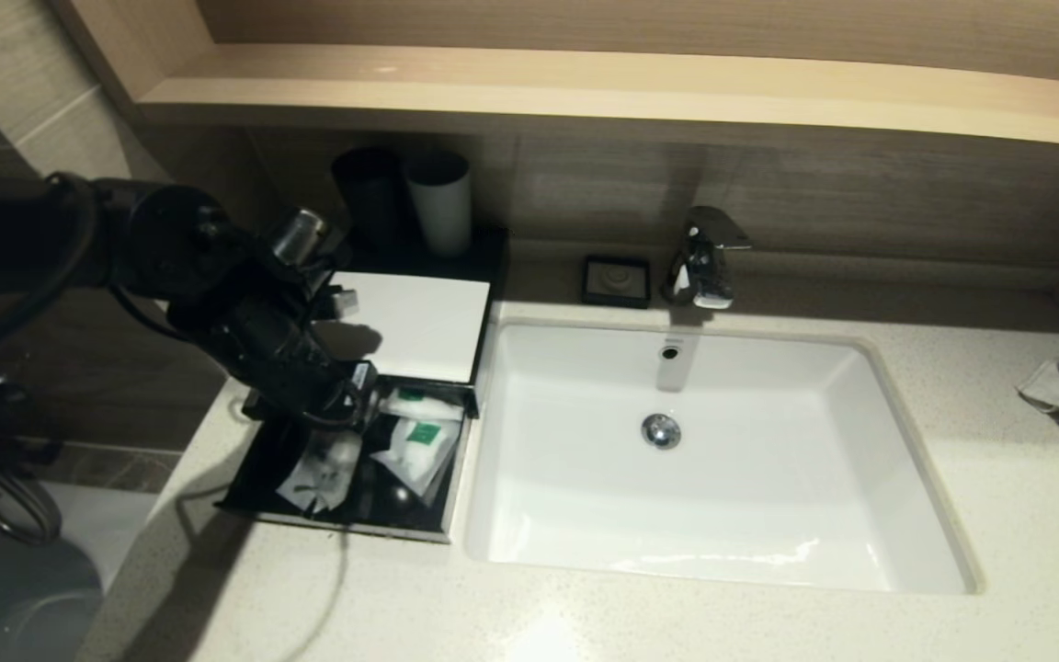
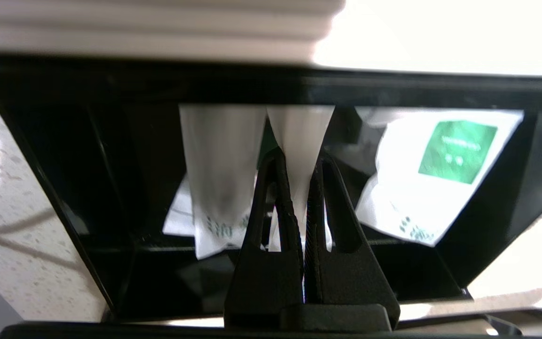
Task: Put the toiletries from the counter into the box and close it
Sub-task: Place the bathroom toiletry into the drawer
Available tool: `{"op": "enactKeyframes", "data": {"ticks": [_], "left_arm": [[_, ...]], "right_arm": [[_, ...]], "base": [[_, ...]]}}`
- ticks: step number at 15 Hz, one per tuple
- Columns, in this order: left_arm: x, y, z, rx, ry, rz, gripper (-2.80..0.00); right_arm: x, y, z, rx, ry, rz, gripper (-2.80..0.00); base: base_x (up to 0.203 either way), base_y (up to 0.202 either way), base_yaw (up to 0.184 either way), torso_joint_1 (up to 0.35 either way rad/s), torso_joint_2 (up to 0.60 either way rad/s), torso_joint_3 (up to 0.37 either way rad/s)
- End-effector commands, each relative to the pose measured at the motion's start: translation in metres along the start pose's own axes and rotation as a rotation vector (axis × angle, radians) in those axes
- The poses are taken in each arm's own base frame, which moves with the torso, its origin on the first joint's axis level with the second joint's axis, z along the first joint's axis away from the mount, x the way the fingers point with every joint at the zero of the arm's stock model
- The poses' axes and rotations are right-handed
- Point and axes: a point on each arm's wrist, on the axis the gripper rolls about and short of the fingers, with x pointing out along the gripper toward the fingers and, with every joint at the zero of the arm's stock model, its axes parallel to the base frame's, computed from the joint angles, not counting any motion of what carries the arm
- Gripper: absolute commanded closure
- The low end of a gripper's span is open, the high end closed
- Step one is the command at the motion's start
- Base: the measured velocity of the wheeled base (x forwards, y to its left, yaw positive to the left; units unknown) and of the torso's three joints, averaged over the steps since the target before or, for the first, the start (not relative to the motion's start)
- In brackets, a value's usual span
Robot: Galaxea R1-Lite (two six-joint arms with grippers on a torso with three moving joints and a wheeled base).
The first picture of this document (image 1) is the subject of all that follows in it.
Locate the long clear toothbrush packet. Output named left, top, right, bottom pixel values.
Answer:
left=277, top=430, right=365, bottom=516

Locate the small sachet with green label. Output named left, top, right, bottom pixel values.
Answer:
left=370, top=418, right=461, bottom=507

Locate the black glossy box drawer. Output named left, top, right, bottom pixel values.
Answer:
left=217, top=377, right=477, bottom=545

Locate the black plastic cup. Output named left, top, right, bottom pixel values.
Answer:
left=330, top=149, right=404, bottom=249

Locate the black tray with white liner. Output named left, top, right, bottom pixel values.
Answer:
left=309, top=225, right=509, bottom=387

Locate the grey plastic cup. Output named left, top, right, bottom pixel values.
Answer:
left=405, top=152, right=474, bottom=258

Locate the black square soap dish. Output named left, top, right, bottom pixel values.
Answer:
left=582, top=257, right=652, bottom=311

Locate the chrome sink drain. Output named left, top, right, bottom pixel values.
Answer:
left=641, top=414, right=683, bottom=451

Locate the chrome sink faucet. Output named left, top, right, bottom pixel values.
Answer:
left=661, top=208, right=753, bottom=312

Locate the white ceramic sink basin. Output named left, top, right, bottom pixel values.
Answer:
left=465, top=317, right=985, bottom=597

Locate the black coiled cable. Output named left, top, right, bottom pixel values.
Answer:
left=0, top=432, right=63, bottom=548

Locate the light wooden wall shelf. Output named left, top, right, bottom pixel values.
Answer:
left=51, top=0, right=1059, bottom=153

